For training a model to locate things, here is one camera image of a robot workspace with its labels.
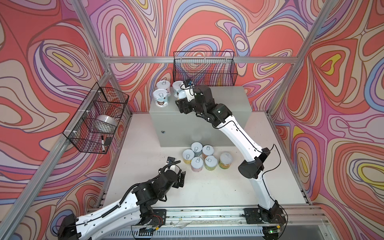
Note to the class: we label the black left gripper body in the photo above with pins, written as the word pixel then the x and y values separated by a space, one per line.
pixel 177 184

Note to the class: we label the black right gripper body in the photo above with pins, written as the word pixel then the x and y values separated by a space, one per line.
pixel 191 106

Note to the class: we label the pink label can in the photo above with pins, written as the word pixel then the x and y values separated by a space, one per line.
pixel 197 164
pixel 165 85

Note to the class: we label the brown label can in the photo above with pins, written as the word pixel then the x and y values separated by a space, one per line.
pixel 177 88
pixel 161 98

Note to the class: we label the yellow label can front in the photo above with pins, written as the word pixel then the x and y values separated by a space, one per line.
pixel 182 95

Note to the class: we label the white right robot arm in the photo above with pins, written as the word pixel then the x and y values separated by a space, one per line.
pixel 252 168

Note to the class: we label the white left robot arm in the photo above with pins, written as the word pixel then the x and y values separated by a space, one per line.
pixel 133 209

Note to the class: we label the blue label can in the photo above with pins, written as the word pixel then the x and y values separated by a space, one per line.
pixel 197 148

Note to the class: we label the orange label can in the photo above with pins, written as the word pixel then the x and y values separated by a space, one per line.
pixel 207 150

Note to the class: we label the yellow green label can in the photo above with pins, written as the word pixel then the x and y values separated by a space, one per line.
pixel 225 160

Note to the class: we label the black marker pen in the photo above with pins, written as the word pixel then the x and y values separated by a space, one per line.
pixel 103 144

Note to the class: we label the silver tape roll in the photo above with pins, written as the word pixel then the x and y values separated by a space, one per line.
pixel 108 120

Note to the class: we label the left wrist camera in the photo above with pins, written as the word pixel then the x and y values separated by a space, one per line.
pixel 170 160

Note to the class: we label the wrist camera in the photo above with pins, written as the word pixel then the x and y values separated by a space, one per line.
pixel 170 160
pixel 188 83

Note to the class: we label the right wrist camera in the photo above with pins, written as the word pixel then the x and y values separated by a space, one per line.
pixel 188 83

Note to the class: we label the black wire basket back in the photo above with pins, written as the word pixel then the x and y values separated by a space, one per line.
pixel 211 68

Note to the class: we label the black wire basket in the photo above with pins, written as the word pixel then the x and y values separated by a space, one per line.
pixel 86 131
pixel 211 68

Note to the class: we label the black wire basket left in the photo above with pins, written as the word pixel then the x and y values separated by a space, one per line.
pixel 86 131

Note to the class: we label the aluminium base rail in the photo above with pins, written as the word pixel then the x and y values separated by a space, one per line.
pixel 300 222

